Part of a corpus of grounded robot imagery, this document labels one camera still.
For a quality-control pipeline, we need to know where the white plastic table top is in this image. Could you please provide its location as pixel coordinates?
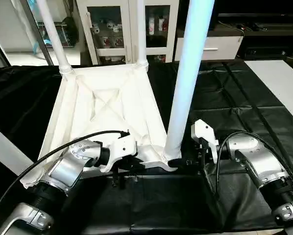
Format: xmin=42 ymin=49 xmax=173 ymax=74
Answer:
xmin=20 ymin=63 xmax=179 ymax=189

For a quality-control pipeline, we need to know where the black work mat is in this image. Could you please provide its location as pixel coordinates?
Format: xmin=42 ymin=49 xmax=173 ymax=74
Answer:
xmin=0 ymin=60 xmax=293 ymax=235

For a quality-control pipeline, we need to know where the white drawer unit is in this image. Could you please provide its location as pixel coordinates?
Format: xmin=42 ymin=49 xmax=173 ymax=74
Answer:
xmin=174 ymin=35 xmax=244 ymax=62

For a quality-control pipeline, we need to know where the white glass door cabinet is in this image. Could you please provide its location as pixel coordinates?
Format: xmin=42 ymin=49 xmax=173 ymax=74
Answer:
xmin=76 ymin=0 xmax=180 ymax=65

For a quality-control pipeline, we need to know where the white drawer cabinet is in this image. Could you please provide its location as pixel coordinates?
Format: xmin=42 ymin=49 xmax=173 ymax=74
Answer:
xmin=178 ymin=0 xmax=293 ymax=60

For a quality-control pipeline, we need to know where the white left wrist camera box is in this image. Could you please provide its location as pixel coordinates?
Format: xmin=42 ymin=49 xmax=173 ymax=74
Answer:
xmin=99 ymin=133 xmax=138 ymax=173

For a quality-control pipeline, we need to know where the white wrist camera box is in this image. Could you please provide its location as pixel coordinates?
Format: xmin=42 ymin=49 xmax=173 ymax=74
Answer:
xmin=99 ymin=133 xmax=138 ymax=173
xmin=190 ymin=119 xmax=220 ymax=163

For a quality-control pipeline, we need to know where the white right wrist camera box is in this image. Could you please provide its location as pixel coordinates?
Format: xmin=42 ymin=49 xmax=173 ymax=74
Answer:
xmin=190 ymin=119 xmax=220 ymax=163

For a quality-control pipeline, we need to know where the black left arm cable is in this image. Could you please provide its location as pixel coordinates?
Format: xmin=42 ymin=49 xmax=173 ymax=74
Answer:
xmin=0 ymin=130 xmax=130 ymax=232

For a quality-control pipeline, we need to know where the blue frame trolley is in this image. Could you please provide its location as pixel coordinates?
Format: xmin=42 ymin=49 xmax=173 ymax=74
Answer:
xmin=31 ymin=17 xmax=79 ymax=50

